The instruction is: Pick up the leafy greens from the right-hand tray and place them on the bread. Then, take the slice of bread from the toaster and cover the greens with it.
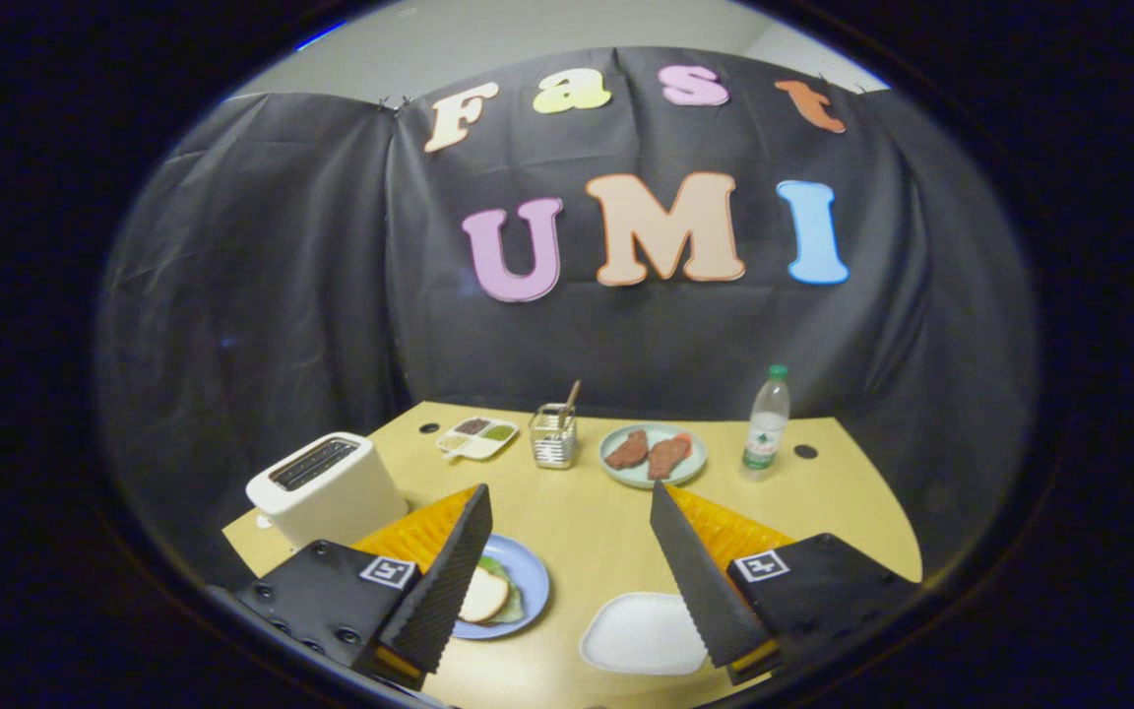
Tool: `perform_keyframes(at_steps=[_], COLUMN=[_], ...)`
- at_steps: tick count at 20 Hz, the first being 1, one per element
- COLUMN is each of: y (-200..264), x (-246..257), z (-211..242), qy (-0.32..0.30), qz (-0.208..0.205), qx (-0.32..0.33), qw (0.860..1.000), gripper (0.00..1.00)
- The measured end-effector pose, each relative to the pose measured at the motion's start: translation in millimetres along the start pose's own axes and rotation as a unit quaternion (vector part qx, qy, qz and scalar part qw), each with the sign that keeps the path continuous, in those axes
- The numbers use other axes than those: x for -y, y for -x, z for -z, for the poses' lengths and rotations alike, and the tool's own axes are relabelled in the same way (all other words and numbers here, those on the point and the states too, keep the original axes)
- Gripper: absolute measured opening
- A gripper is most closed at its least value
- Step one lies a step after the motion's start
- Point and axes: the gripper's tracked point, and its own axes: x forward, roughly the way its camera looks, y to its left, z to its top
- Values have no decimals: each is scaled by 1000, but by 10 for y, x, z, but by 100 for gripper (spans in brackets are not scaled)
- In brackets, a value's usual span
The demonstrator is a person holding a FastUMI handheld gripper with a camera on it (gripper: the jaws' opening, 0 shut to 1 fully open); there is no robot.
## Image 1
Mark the wooden utensil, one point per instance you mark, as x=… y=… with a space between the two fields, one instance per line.
x=572 y=396

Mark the white plate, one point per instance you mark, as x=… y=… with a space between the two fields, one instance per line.
x=641 y=635

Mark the white divided seasoning tray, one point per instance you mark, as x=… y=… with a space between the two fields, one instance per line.
x=476 y=448

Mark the black backdrop cloth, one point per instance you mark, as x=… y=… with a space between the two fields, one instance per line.
x=331 y=295

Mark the bread slice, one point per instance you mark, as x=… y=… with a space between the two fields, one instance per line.
x=483 y=596

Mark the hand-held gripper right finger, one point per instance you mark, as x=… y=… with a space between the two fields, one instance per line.
x=695 y=591

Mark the green lettuce leaf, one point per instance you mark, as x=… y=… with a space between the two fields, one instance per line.
x=514 y=609

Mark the clear plastic water bottle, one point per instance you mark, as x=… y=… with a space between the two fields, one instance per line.
x=766 y=428

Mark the blue plate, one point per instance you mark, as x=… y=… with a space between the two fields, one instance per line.
x=528 y=571

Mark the white toaster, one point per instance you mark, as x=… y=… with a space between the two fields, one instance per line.
x=341 y=497

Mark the pale green plate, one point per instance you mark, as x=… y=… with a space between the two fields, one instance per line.
x=697 y=455

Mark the brown meat slice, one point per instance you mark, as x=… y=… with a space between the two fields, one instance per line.
x=668 y=456
x=626 y=450

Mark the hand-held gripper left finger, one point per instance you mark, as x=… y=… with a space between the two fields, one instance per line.
x=444 y=591

